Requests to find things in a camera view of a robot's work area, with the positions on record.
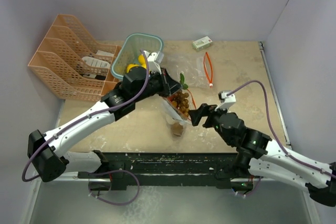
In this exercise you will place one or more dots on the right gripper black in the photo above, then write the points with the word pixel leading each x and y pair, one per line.
pixel 205 110

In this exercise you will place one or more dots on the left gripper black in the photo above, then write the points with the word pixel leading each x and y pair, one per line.
pixel 168 85

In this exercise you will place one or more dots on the brown longan fruit cluster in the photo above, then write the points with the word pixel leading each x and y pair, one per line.
pixel 180 100

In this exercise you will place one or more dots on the clear bag of mushrooms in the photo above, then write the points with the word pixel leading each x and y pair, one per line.
pixel 176 109

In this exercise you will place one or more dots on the clear zip bag red seal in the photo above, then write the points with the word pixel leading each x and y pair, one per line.
pixel 192 69

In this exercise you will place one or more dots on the yellow fake fruit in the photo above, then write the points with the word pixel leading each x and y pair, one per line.
pixel 141 60
pixel 130 66

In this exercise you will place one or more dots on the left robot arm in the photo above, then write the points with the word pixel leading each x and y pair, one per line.
pixel 50 153

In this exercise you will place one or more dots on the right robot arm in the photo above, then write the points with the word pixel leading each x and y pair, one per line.
pixel 260 155

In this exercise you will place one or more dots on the brown fake mushroom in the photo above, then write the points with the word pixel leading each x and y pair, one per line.
pixel 177 129

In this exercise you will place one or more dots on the small green white box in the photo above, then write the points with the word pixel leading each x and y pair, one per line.
pixel 202 43

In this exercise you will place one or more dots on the teal plastic basket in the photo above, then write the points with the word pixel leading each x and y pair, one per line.
pixel 130 51

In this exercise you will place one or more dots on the white papers in organizer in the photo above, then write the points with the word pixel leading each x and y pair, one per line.
pixel 93 62

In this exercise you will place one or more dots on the orange mesh file organizer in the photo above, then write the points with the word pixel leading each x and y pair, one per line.
pixel 58 61

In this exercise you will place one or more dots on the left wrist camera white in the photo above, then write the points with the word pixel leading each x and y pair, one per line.
pixel 154 60

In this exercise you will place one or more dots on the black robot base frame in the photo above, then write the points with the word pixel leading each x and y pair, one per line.
pixel 120 170

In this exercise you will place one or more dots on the aluminium rail frame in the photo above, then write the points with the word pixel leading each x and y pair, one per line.
pixel 312 211

